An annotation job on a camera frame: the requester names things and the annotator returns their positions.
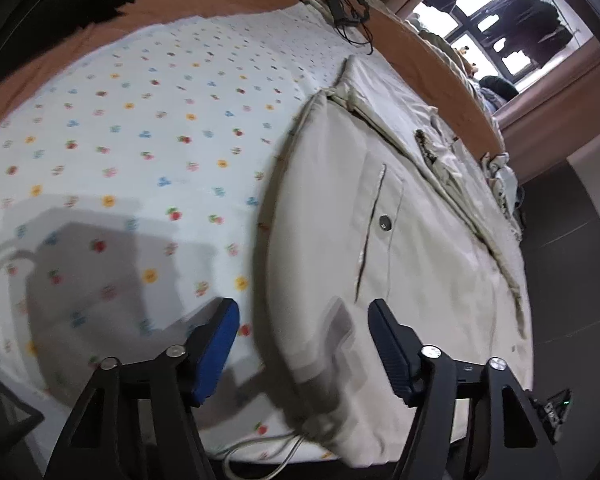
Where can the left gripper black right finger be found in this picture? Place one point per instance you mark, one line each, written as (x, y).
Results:
(471, 421)

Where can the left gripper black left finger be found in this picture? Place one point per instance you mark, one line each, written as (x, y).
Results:
(135, 421)

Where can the hanging dark clothes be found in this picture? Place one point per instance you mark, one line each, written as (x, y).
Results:
(532, 28)

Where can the white floral bed sheet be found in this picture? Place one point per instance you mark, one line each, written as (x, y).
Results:
(130, 194)

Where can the orange blanket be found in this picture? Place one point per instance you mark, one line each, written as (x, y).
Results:
(407, 53)

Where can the black charger with cable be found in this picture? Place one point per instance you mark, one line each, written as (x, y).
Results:
(349, 18)

